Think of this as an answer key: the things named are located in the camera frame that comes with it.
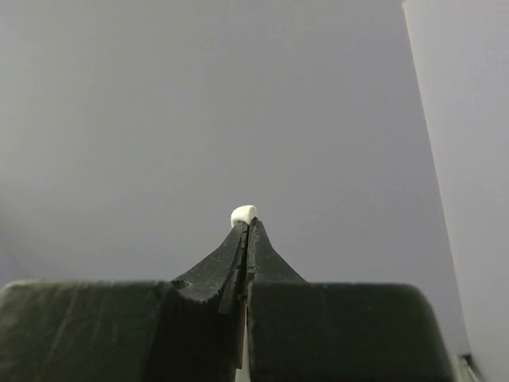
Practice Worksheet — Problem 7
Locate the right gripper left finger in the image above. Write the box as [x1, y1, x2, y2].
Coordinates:
[171, 222, 249, 315]

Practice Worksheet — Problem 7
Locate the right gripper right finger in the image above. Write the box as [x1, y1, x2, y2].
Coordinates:
[247, 218, 307, 283]

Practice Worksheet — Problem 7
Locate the white polo shirt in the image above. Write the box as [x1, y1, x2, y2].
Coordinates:
[231, 205, 257, 382]

